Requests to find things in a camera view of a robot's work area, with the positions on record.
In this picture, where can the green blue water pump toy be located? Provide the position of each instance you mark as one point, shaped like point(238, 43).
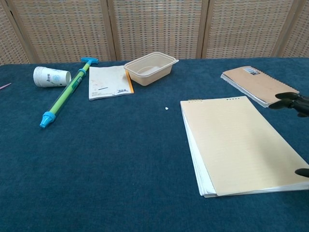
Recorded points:
point(65, 93)

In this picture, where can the beige plastic food container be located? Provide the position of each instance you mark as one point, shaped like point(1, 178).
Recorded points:
point(147, 77)

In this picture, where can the white notepad orange spine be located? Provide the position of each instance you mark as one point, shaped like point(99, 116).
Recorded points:
point(106, 82)

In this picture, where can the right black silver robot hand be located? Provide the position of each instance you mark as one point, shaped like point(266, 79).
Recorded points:
point(289, 101)

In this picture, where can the large beige notepad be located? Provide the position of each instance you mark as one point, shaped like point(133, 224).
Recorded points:
point(236, 145)

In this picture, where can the dark blue felt tablecloth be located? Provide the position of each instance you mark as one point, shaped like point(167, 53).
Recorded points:
point(120, 157)

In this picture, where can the brown spiral notebook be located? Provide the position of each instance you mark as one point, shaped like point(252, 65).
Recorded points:
point(256, 84)

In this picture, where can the woven bamboo folding screen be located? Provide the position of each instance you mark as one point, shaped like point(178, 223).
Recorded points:
point(157, 26)

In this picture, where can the white paper cup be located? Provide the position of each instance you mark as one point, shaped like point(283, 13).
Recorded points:
point(48, 77)

